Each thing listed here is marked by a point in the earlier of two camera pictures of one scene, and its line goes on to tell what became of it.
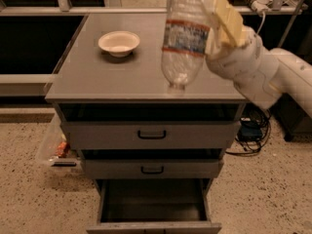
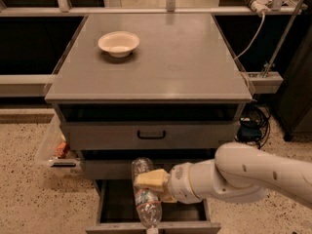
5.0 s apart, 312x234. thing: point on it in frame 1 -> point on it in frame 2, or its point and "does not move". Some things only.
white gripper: x=234 y=59 -> x=179 y=181
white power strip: x=257 y=2 does not move
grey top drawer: x=150 y=135 does not move
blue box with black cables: x=253 y=132 does not move
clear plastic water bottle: x=186 y=35 -> x=148 y=201
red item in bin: x=62 y=149 does not move
